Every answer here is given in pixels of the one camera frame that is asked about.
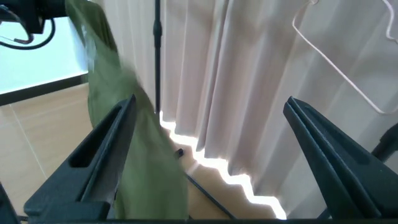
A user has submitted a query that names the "black cable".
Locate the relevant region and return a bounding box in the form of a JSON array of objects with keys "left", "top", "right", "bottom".
[{"left": 0, "top": 17, "right": 57, "bottom": 51}]

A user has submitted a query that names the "green sleeveless shirt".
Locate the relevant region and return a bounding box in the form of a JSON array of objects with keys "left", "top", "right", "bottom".
[{"left": 64, "top": 0, "right": 190, "bottom": 220}]

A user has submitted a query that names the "black clothes rack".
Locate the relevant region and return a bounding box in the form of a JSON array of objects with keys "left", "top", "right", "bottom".
[{"left": 152, "top": 0, "right": 398, "bottom": 220}]

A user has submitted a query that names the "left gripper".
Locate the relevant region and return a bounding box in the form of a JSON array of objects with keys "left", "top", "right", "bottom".
[{"left": 0, "top": 0, "right": 68, "bottom": 35}]

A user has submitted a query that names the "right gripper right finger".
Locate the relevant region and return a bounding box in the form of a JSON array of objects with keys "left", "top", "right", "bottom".
[{"left": 282, "top": 96, "right": 398, "bottom": 219}]

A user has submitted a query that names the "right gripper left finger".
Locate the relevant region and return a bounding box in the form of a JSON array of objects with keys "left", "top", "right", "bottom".
[{"left": 23, "top": 94, "right": 138, "bottom": 219}]

